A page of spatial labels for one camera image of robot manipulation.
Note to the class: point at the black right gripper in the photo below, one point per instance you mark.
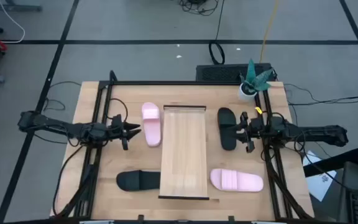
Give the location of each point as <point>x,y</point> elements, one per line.
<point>255,129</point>

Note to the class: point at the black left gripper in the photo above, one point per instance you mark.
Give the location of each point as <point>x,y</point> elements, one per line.
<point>117,132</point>

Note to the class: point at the black slide sandal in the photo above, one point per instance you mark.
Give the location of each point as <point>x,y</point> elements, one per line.
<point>225,115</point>
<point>135,180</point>

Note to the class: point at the pink slide sandal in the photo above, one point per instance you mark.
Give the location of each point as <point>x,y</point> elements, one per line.
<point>238,180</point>
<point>151,124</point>

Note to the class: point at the wooden shelf with black rails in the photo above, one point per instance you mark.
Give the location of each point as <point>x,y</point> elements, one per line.
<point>183,149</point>

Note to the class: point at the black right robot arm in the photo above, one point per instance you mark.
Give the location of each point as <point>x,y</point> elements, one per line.
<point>315,132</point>

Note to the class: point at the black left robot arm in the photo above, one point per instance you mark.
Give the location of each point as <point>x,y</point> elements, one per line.
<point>57,126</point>

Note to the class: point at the yellow tape tag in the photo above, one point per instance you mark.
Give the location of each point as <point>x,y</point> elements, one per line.
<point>258,110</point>

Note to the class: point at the green plant in white pot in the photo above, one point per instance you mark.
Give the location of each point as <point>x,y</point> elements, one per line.
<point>247,91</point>

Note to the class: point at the black table clamp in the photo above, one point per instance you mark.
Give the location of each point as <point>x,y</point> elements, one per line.
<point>231,218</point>
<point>140,218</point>

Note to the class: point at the black table beam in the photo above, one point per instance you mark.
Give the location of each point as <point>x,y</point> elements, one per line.
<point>331,162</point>

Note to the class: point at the white paper sheet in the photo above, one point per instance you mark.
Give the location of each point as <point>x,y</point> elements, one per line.
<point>320,186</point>

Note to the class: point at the grey laptop with black keyboard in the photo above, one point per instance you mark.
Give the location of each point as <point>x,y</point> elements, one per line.
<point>353,180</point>

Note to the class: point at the grey desk foot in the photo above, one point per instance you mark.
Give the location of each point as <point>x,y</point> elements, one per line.
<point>14,6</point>

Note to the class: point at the black aluminium table frame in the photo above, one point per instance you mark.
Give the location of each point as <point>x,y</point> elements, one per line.
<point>166,83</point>

